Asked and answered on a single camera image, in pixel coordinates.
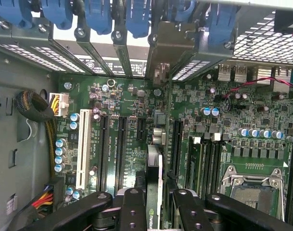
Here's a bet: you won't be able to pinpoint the green motherboard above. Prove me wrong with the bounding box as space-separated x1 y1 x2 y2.
55 61 293 223

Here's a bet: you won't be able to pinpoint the black open PC case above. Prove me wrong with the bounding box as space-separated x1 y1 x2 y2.
0 0 293 231

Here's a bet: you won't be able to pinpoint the white expansion slot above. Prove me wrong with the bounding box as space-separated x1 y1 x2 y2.
76 109 92 190

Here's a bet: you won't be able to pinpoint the green RAM stick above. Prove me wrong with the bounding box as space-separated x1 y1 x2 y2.
190 143 202 191

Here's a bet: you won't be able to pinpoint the white power connector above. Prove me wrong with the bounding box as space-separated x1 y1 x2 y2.
49 92 70 118

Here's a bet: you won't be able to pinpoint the long black expansion slot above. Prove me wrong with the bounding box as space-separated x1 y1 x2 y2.
115 116 128 193
171 119 184 178
99 115 111 192

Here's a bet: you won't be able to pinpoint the black braided power cable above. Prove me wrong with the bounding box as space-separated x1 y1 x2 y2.
14 90 56 122

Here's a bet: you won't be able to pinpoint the silver rear port block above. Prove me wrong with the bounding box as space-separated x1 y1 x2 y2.
256 66 293 93

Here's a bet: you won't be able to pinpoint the grey power supply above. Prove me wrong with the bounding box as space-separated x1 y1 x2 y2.
0 47 58 231

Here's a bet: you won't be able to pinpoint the silver USB port stack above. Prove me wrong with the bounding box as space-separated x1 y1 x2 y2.
217 64 248 83

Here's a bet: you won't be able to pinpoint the thin red black wire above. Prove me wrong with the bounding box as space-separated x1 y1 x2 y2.
222 76 293 98

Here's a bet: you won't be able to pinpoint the RAM slot white latches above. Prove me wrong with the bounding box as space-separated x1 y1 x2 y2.
210 133 221 191
188 136 204 193

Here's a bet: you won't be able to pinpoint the yellow black sleeved cable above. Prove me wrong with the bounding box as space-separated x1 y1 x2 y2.
44 115 57 180

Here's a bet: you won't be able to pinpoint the CPU socket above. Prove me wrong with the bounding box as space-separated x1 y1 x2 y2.
220 165 286 221

